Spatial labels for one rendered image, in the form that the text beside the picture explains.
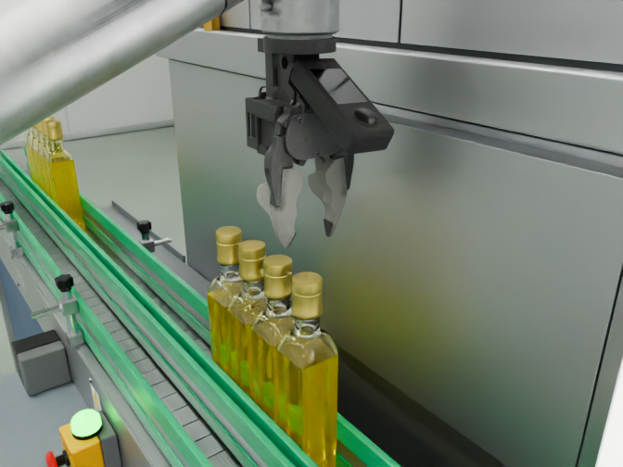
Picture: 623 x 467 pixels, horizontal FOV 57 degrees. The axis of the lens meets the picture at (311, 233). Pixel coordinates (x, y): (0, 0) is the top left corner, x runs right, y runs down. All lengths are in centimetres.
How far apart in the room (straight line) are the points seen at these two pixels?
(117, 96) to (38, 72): 640
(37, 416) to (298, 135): 80
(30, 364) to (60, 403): 9
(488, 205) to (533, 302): 10
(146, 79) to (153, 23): 647
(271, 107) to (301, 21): 9
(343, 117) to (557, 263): 23
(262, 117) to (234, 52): 36
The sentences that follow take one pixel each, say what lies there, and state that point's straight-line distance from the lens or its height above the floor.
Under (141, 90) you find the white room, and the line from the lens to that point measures 681.
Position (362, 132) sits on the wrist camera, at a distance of 50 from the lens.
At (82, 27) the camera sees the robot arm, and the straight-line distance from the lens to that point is 34.
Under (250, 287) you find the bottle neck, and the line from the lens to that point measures 74.
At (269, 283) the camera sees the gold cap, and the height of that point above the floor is 114.
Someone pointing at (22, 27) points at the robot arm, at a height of 144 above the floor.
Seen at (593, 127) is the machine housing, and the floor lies 135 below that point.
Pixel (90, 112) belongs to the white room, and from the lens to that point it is 666.
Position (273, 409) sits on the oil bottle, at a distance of 76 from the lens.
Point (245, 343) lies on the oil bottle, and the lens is 76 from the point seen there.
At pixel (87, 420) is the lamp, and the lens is 98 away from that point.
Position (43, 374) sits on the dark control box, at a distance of 122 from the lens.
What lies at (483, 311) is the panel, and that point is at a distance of 63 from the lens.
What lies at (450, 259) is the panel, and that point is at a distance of 64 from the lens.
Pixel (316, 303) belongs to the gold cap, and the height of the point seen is 114.
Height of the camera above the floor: 146
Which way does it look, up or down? 23 degrees down
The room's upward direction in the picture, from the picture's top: straight up
